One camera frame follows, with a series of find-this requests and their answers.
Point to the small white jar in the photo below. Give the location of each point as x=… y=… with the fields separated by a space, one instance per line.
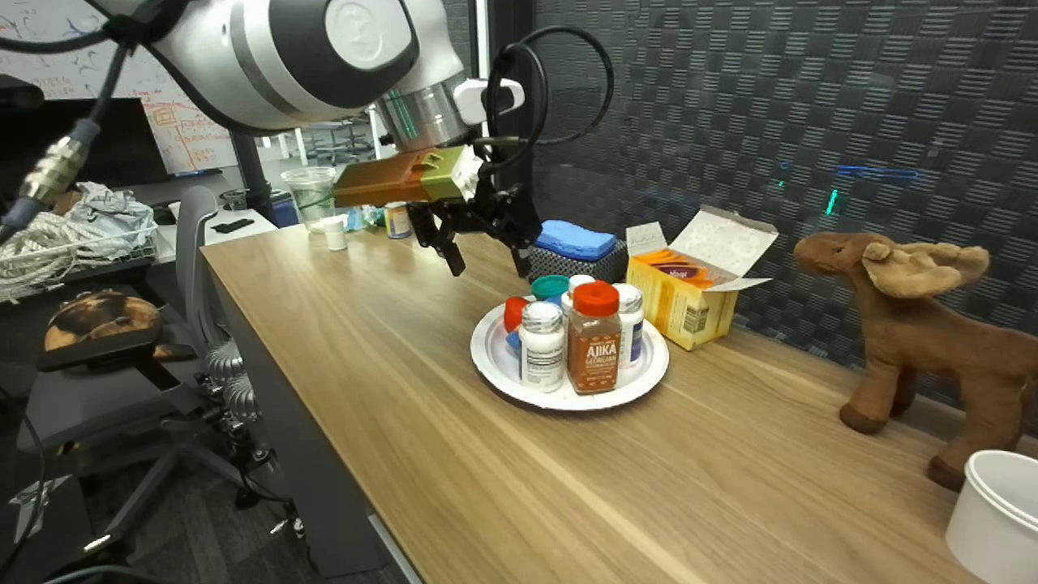
x=335 y=236

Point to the white plastic bowl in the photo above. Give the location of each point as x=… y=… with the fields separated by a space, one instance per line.
x=993 y=527

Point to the black office chair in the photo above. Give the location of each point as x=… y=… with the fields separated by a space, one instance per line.
x=162 y=380

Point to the orange lid spice jar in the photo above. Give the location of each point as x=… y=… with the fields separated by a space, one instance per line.
x=593 y=339

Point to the yellow label tin can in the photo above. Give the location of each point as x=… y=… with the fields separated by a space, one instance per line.
x=395 y=219

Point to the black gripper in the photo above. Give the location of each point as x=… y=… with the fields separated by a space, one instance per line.
x=454 y=202

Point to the white bottle grey label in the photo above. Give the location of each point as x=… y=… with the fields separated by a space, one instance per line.
x=543 y=344

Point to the yellow open cardboard box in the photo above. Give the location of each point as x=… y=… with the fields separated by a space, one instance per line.
x=691 y=283

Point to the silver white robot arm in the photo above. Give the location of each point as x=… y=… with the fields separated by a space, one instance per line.
x=269 y=65

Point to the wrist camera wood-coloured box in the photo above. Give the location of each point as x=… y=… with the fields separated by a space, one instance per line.
x=410 y=177

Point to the white round plate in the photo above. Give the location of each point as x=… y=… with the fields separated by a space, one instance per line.
x=496 y=361

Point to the teal lid dough tub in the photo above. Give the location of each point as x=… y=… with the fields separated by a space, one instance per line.
x=549 y=286

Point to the brown plush moose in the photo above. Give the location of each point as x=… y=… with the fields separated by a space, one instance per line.
x=910 y=332

